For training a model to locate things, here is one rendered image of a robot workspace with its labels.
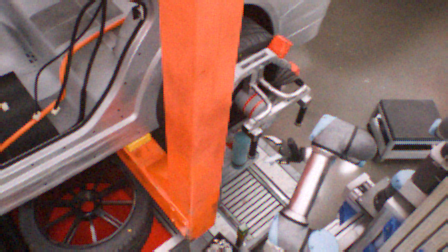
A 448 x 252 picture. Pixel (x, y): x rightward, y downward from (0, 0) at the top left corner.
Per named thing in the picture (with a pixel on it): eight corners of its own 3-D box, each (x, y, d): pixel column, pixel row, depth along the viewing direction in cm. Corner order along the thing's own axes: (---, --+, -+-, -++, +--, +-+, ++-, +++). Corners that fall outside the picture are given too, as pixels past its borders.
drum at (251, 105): (251, 97, 232) (254, 79, 221) (278, 122, 223) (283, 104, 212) (231, 109, 226) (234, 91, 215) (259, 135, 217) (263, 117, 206)
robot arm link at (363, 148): (389, 137, 153) (369, 150, 201) (360, 124, 155) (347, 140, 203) (376, 166, 152) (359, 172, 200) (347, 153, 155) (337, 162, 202)
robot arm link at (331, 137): (298, 261, 156) (360, 125, 155) (261, 242, 160) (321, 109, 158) (300, 254, 168) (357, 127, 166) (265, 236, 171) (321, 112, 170)
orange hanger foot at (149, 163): (140, 137, 242) (134, 96, 215) (196, 202, 220) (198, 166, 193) (114, 151, 235) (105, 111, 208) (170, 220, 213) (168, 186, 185)
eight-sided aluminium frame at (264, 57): (271, 105, 257) (289, 34, 214) (279, 111, 254) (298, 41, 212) (201, 150, 233) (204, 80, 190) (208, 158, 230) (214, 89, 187)
